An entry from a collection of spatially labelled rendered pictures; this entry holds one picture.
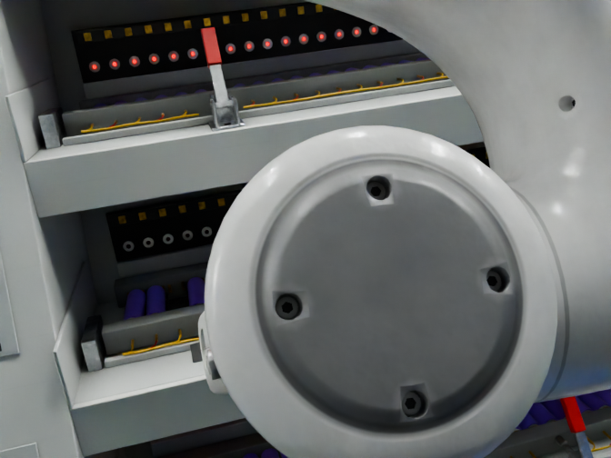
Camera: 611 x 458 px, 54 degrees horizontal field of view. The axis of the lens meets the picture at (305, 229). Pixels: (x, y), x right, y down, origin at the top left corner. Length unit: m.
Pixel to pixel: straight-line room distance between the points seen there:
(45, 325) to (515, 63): 0.39
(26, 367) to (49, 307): 0.05
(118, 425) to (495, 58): 0.40
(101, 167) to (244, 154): 0.11
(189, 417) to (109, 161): 0.21
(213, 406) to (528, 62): 0.38
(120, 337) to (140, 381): 0.06
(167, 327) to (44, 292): 0.11
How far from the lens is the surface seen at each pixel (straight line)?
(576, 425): 0.64
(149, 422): 0.52
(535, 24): 0.21
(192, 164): 0.50
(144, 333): 0.56
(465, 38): 0.23
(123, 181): 0.50
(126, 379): 0.53
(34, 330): 0.51
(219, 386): 0.31
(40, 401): 0.51
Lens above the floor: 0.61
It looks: level
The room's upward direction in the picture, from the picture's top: 11 degrees counter-clockwise
